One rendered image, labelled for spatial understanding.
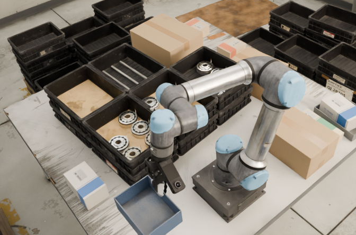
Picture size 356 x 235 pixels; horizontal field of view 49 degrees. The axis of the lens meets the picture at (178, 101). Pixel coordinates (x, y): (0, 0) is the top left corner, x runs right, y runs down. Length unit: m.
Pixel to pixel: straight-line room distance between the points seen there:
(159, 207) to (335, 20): 2.60
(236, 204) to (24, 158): 1.98
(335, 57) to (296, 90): 1.78
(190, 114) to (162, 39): 1.39
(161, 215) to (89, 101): 1.04
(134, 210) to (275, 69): 0.71
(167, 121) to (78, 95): 1.24
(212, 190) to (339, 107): 0.89
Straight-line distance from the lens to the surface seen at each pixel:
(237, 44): 2.72
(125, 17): 3.68
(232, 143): 1.69
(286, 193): 1.97
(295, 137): 1.98
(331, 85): 3.02
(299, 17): 3.86
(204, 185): 1.84
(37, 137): 2.38
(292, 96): 1.42
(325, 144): 1.98
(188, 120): 1.22
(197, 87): 1.36
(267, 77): 1.43
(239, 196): 1.80
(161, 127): 1.18
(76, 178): 1.98
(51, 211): 2.91
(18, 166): 3.27
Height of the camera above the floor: 2.29
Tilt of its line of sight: 42 degrees down
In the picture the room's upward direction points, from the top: 5 degrees counter-clockwise
